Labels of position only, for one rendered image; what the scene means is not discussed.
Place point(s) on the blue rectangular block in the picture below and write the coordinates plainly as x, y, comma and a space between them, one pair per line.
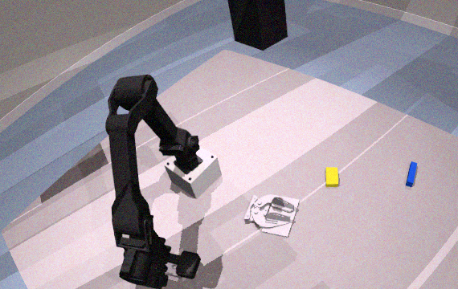
411, 174

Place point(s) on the yellow rectangular block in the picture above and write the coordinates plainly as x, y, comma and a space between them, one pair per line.
331, 177

